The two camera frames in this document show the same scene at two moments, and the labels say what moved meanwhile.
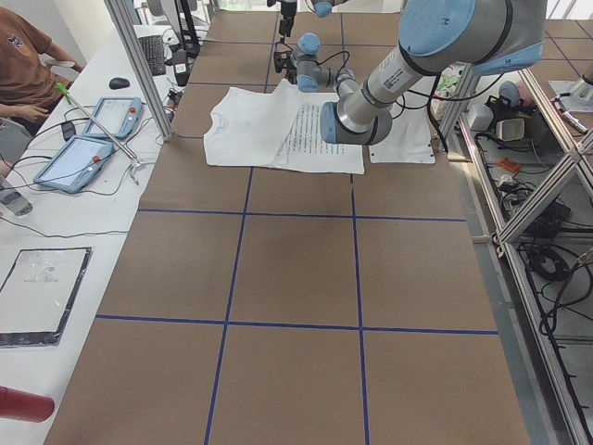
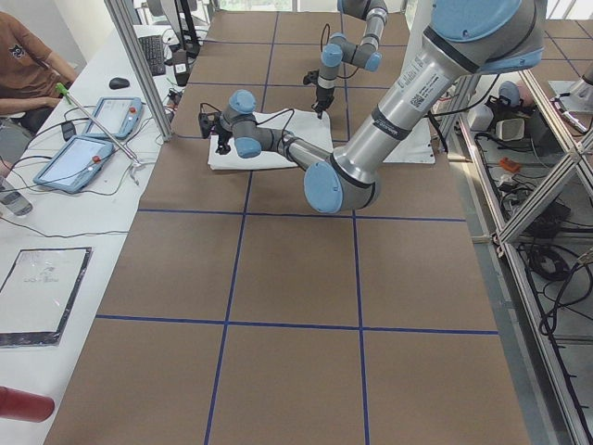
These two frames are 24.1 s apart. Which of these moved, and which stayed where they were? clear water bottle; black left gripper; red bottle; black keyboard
Moved: black left gripper
Stayed: black keyboard; red bottle; clear water bottle
